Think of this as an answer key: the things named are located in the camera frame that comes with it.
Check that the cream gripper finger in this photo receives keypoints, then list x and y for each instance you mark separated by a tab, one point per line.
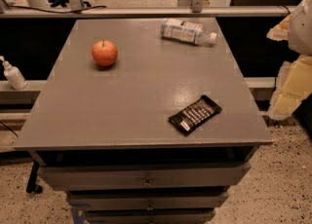
294	84
280	31

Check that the black rxbar chocolate wrapper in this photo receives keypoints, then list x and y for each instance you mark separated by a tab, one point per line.
195	115

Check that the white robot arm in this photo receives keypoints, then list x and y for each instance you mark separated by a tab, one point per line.
300	31

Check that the red apple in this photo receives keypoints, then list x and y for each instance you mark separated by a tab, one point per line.
104	53

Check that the clear plastic bottle white label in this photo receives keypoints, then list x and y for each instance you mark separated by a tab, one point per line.
187	31

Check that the top grey drawer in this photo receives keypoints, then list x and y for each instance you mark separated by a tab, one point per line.
144	177

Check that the grey drawer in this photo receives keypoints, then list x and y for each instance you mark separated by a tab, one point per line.
157	216
144	177
148	201

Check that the middle grey drawer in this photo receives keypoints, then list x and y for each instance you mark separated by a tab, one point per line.
148	201

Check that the bottom grey drawer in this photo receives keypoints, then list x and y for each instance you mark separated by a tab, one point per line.
157	216

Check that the black office chair base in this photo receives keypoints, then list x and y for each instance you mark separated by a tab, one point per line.
74	5

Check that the white pump dispenser bottle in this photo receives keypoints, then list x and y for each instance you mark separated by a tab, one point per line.
13	75

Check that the black caster leg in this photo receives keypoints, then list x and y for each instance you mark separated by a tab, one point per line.
32	185

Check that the grey metal rail shelf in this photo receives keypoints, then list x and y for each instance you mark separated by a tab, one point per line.
99	12

